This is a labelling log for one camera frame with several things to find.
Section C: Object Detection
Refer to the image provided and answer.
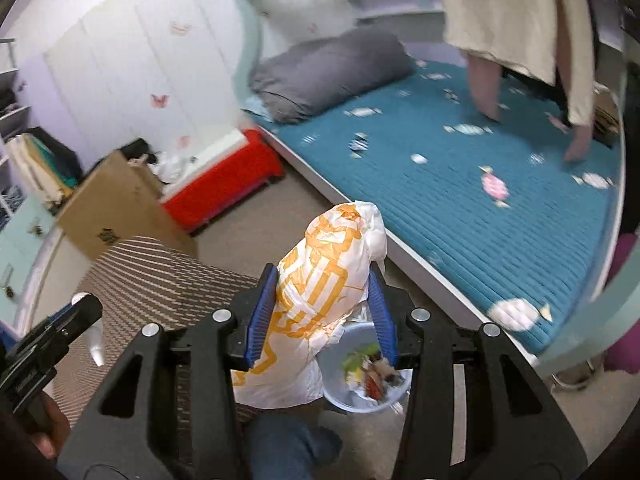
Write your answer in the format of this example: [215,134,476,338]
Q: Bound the green sock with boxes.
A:
[342,344,381,374]

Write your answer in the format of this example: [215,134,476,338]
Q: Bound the white orange plastic bag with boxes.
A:
[232,202,387,410]

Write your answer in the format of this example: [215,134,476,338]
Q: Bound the small white bottle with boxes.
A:
[70,292,105,367]

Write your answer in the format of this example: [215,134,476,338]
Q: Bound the light blue trash bin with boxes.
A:
[317,323,412,414]

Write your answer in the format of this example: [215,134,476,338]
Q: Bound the cream low cabinet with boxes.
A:
[14,228,91,337]

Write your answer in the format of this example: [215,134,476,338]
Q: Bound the teal drawer unit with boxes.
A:
[1,196,55,337]

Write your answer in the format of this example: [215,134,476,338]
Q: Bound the brown polka dot tablecloth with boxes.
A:
[53,236,257,424]

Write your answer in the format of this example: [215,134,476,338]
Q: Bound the teal bed mattress cover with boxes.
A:
[244,60,622,356]

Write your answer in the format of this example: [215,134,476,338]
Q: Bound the red storage bench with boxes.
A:
[162,129,284,233]

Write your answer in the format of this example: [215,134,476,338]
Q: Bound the white bag on bench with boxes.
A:
[153,152,190,185]

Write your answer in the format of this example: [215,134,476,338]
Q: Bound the brown cardboard box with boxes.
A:
[56,151,198,260]

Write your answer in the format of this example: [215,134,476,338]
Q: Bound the hanging clothes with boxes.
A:
[4,127,85,210]

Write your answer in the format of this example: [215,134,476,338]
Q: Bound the white cubby shelf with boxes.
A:
[0,37,30,229]

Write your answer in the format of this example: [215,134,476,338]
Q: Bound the grey folded duvet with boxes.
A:
[250,26,414,124]

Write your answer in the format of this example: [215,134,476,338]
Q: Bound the wardrobe with butterfly stickers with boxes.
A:
[19,0,252,162]

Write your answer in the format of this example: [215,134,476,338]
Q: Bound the person in beige shirt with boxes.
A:
[442,0,596,162]

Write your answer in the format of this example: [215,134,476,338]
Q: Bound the teal bunk bed frame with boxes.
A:
[214,0,640,380]

